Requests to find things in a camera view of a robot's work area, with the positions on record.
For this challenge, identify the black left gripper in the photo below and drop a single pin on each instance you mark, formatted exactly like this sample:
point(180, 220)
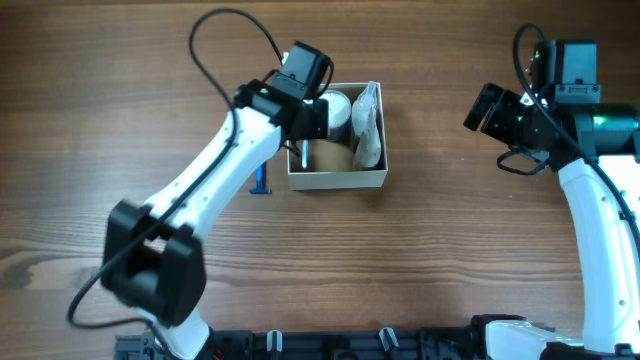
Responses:
point(317, 118)

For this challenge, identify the blue disposable razor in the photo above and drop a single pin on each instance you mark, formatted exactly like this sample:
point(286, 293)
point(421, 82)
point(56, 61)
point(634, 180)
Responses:
point(261, 187)

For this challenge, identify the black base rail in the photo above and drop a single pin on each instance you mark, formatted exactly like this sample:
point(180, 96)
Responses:
point(387, 343)

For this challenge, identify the white lidded blue jar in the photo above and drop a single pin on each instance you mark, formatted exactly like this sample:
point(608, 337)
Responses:
point(339, 115)

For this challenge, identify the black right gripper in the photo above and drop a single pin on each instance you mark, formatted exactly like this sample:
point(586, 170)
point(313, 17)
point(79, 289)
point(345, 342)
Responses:
point(480, 106)

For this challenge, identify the clear pump spray bottle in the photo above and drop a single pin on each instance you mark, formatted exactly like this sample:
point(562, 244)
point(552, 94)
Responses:
point(360, 109)

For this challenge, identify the white squeeze tube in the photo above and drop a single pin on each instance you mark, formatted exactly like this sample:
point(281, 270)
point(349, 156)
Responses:
point(368, 150)

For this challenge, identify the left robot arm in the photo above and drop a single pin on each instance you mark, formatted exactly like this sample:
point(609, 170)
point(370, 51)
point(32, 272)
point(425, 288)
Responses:
point(153, 254)

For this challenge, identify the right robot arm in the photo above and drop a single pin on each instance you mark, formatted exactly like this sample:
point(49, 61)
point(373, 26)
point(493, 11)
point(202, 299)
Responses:
point(561, 124)

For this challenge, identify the blue white toothbrush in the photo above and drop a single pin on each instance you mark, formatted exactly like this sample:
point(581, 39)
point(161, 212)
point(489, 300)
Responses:
point(305, 154)

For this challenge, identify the white open cardboard box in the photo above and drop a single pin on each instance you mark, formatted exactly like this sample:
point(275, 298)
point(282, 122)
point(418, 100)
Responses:
point(331, 163)

